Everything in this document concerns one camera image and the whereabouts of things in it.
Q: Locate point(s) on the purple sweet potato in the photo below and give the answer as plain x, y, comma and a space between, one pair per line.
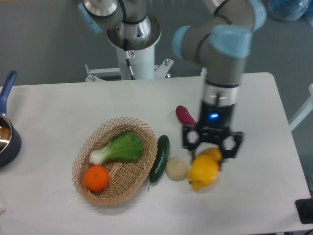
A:
184, 116

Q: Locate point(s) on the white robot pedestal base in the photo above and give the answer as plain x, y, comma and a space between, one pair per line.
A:
135, 49

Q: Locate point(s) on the blue plastic bag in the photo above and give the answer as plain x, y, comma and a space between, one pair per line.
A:
287, 10

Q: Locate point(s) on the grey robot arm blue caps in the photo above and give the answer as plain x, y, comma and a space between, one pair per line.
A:
221, 46

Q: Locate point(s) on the orange tangerine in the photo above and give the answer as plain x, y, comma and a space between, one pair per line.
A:
96, 178

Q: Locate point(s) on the black device at table edge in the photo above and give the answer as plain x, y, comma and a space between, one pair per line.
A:
305, 210

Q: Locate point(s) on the dark green cucumber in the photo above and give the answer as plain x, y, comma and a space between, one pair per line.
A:
163, 147

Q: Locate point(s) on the yellow bell pepper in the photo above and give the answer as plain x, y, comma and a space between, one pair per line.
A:
199, 180

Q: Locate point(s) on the woven wicker basket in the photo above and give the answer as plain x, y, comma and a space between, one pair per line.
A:
124, 177

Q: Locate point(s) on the green bok choy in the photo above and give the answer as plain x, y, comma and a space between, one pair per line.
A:
126, 146

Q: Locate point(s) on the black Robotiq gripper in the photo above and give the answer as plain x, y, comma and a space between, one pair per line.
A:
213, 126

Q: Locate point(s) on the dark blue saucepan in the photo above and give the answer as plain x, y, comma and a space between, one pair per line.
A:
10, 140

